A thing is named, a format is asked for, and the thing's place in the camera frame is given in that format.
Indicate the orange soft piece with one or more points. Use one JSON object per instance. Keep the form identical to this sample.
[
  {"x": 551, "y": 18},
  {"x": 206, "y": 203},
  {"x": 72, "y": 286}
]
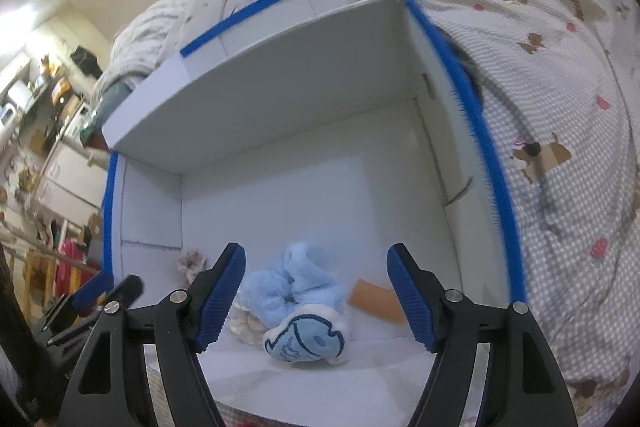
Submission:
[{"x": 377, "y": 301}]

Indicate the white kitchen cabinet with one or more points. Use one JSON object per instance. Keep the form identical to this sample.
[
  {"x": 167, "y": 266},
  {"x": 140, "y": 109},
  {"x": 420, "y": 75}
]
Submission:
[{"x": 72, "y": 181}]

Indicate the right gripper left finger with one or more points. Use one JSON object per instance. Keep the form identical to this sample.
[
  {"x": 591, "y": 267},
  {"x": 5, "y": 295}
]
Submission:
[{"x": 109, "y": 385}]

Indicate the white blue cardboard box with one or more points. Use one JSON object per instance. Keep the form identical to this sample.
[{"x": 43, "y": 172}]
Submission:
[{"x": 348, "y": 125}]

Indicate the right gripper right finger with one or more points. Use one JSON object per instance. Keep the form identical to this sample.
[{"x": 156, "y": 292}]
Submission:
[{"x": 523, "y": 386}]

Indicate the teal cushion under duvet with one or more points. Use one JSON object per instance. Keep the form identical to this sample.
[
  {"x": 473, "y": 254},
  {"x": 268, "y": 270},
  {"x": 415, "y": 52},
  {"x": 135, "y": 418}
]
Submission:
[{"x": 102, "y": 110}]

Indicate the blue fish plush toy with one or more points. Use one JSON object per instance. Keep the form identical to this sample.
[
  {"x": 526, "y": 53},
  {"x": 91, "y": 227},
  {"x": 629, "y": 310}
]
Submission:
[{"x": 312, "y": 333}]

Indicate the checkered dog print bedsheet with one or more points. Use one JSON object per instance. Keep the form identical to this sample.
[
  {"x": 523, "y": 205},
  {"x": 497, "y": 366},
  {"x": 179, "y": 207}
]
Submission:
[{"x": 560, "y": 81}]

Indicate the wooden rack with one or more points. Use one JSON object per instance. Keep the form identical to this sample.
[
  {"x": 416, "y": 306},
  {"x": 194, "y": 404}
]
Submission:
[{"x": 32, "y": 267}]

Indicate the beige scrunchie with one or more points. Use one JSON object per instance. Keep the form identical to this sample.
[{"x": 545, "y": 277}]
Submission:
[{"x": 190, "y": 264}]

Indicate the black hanging bag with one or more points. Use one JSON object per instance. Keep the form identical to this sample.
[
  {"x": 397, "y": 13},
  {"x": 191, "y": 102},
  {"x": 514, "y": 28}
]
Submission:
[{"x": 87, "y": 62}]

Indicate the red suitcase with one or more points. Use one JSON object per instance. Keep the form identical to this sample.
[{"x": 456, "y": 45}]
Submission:
[{"x": 68, "y": 279}]

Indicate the light blue fluffy scrunchie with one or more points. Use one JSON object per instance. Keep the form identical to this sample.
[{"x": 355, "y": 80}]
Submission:
[{"x": 297, "y": 278}]

